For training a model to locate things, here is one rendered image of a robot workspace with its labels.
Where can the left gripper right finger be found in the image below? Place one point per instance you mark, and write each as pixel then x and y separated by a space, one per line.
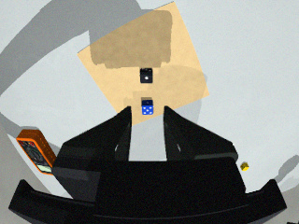
pixel 194 141

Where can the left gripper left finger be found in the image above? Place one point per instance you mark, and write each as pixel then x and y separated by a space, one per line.
pixel 101 140

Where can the tan mat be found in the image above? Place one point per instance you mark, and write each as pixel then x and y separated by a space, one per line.
pixel 157 40

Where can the orange multimeter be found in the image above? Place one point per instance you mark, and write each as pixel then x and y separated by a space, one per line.
pixel 36 147

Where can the yellow die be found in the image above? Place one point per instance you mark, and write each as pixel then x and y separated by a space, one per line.
pixel 244 167

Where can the blue die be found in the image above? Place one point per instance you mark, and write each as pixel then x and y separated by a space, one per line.
pixel 147 107

